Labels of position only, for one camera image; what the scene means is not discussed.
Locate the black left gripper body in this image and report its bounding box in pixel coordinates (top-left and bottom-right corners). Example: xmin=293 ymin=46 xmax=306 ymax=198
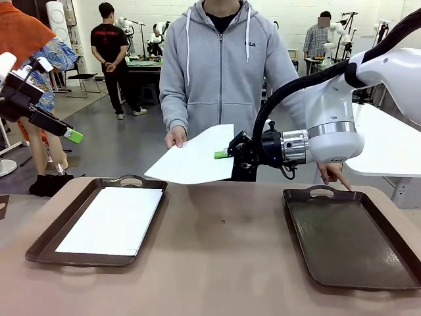
xmin=0 ymin=71 xmax=75 ymax=138

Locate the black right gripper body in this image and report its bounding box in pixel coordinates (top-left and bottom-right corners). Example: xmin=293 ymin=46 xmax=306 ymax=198
xmin=228 ymin=130 xmax=284 ymax=167

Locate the person's right forearm grey sleeve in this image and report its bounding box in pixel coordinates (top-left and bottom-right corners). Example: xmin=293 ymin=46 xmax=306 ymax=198
xmin=160 ymin=88 xmax=190 ymax=131

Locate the person's right hand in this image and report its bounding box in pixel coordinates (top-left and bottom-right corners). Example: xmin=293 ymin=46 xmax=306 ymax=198
xmin=164 ymin=126 xmax=188 ymax=149

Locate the person's left hand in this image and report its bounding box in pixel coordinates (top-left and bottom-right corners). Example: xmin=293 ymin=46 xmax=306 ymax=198
xmin=317 ymin=162 xmax=353 ymax=192

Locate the black bag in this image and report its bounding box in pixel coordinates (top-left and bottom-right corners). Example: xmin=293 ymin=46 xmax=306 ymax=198
xmin=28 ymin=173 xmax=75 ymax=198

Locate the black chair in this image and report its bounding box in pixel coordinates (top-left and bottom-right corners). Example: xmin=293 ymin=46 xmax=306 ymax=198
xmin=65 ymin=62 xmax=101 ymax=99

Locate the orange garment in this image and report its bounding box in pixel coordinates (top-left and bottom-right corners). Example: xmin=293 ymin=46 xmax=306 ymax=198
xmin=0 ymin=0 xmax=57 ymax=72

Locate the white round fan base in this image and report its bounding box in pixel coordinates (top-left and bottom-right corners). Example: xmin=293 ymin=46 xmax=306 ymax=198
xmin=0 ymin=159 xmax=18 ymax=178

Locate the person in grey hoodie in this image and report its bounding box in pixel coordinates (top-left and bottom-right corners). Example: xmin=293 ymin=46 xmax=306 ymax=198
xmin=159 ymin=0 xmax=307 ymax=182

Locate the brown plastic serving tray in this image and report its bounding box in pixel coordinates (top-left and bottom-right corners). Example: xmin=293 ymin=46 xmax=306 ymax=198
xmin=25 ymin=174 xmax=168 ymax=268
xmin=282 ymin=185 xmax=421 ymax=292

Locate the white tower air conditioner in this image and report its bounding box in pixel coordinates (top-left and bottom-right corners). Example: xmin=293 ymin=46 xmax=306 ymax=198
xmin=45 ymin=1 xmax=82 ymax=87

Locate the grey stool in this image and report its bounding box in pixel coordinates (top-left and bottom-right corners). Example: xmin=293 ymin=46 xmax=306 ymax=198
xmin=141 ymin=82 xmax=159 ymax=106

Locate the dark background work table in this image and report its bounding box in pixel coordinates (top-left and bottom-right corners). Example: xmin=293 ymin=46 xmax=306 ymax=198
xmin=126 ymin=54 xmax=164 ymax=99

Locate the man in black t-shirt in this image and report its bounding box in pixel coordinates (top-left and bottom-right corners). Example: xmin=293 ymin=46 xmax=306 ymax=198
xmin=90 ymin=1 xmax=148 ymax=120

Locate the dark brown board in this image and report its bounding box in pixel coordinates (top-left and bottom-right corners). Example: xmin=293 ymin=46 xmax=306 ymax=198
xmin=0 ymin=194 xmax=10 ymax=221

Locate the person in plaid shirt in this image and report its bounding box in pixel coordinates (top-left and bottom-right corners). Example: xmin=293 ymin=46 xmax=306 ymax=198
xmin=303 ymin=11 xmax=332 ymax=76

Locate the white table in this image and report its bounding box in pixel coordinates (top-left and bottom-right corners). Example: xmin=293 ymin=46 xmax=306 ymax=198
xmin=341 ymin=101 xmax=421 ymax=209

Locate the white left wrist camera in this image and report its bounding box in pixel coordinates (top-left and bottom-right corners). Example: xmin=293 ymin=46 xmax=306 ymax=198
xmin=19 ymin=57 xmax=55 ymax=80

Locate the black camera stand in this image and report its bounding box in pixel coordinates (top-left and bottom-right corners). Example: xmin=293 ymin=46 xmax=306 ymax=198
xmin=374 ymin=20 xmax=392 ymax=47

